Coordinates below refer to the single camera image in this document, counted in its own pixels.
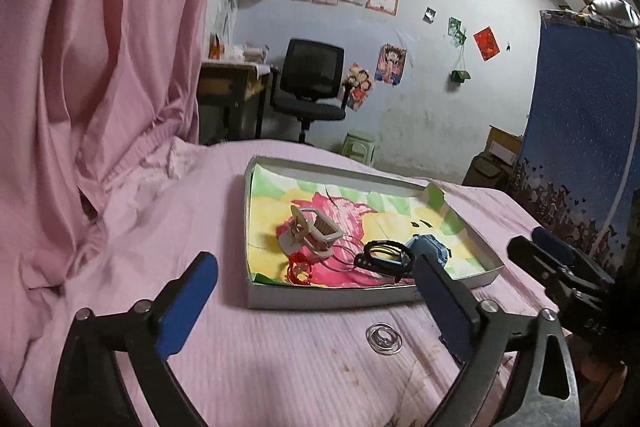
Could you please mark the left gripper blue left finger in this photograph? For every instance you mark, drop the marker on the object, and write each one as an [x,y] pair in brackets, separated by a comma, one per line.
[89,389]

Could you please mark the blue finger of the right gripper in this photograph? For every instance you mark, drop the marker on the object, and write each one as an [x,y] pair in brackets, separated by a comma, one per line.
[553,246]
[536,262]

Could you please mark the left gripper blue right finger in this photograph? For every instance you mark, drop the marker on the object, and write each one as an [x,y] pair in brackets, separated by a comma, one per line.
[542,388]

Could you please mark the blue kids smartwatch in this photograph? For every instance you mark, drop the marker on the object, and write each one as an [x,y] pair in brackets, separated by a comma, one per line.
[428,245]

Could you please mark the thin silver bangles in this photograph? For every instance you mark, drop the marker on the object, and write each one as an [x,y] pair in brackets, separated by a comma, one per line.
[343,253]

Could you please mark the beige hair claw clip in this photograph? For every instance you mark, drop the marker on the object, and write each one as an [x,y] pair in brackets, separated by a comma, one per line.
[311,228]

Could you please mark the person's right hand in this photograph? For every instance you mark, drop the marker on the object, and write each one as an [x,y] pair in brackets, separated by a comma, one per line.
[599,379]

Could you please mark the blue starry curtain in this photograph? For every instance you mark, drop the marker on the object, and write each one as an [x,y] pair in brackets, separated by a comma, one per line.
[578,169]

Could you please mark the dark bag on floor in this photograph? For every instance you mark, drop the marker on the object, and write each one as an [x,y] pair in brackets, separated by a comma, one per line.
[489,171]

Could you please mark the cardboard box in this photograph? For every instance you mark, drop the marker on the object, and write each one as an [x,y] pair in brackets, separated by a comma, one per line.
[504,145]

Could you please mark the green hanging ornament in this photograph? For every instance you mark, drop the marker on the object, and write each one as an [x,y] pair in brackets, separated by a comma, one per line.
[459,76]

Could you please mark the green plastic stool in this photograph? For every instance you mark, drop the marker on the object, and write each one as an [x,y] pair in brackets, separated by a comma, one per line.
[359,146]

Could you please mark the grey shallow box tray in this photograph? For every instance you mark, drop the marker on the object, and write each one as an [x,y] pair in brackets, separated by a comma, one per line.
[293,298]

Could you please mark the colourful drawing paper liner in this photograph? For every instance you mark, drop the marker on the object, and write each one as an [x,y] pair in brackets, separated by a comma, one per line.
[367,215]

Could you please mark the cartoon boy poster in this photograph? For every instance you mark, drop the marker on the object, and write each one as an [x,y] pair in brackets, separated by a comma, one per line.
[391,64]

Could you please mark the cartoon family poster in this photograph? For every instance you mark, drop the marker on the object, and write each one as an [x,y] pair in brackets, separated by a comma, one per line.
[356,87]

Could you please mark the black office chair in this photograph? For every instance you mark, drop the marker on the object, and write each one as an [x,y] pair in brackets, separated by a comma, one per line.
[311,74]

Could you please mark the wooden desk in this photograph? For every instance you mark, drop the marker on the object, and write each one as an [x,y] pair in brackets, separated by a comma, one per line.
[229,86]

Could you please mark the pink curtain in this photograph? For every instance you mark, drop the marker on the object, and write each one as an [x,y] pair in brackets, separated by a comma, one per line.
[88,87]

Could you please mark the red square wall paper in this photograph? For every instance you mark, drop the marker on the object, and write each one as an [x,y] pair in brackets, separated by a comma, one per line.
[487,44]

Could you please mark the green photos on wall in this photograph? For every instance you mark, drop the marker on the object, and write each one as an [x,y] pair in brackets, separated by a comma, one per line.
[456,32]

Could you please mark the small photo on wall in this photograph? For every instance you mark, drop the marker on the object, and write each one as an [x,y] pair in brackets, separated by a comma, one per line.
[429,15]

